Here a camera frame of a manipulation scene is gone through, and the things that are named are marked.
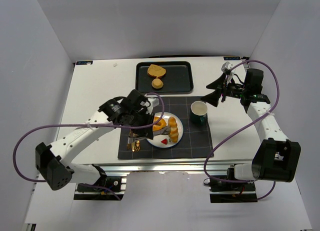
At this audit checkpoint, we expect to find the right blue corner label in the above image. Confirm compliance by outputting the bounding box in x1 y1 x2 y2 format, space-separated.
223 56 241 61

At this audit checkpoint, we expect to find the green mug white interior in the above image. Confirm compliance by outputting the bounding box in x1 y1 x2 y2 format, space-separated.
190 101 208 125

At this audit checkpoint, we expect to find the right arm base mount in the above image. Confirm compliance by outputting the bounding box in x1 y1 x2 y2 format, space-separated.
203 163 258 204

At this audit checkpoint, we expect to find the black rectangular tray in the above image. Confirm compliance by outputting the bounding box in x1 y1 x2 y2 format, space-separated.
135 61 194 94

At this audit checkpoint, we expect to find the small round bun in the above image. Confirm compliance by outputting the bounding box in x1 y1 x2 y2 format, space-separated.
151 78 164 90

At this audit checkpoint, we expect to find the left blue corner label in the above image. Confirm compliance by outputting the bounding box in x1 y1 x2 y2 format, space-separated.
75 60 93 66

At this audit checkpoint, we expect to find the white watermelon pattern plate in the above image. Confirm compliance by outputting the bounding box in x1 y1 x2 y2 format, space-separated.
147 112 184 149

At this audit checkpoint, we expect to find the gold fork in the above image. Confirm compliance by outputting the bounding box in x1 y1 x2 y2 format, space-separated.
126 143 132 150

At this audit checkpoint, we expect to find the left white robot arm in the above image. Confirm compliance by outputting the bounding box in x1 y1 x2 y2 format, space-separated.
35 89 160 191

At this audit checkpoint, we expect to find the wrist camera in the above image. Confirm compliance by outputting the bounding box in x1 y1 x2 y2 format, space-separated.
221 61 234 78
145 97 160 109

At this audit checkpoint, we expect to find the orange bagel donut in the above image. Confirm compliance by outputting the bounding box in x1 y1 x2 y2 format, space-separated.
152 116 167 132

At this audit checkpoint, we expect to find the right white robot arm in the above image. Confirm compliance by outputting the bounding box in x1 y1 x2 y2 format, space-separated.
201 68 301 183

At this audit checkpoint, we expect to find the striped bread roll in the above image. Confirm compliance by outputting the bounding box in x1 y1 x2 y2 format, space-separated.
168 116 179 143

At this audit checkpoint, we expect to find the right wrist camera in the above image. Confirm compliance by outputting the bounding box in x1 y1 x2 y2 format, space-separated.
221 61 234 78

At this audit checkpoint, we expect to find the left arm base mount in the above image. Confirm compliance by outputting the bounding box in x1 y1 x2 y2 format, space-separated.
73 164 124 201

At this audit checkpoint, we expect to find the sliced brown bread loaf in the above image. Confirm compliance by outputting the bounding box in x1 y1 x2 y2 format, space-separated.
147 64 167 79

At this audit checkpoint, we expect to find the gold spoon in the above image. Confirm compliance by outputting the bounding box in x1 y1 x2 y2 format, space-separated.
135 141 141 152

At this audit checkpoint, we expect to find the dark checked placemat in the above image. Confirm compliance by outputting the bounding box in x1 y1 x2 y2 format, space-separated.
117 96 213 160

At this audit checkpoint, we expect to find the blue corner label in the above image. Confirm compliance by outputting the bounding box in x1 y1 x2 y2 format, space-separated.
75 60 93 66
223 56 241 61

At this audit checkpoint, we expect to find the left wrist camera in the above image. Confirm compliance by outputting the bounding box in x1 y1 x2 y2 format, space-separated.
145 97 160 109

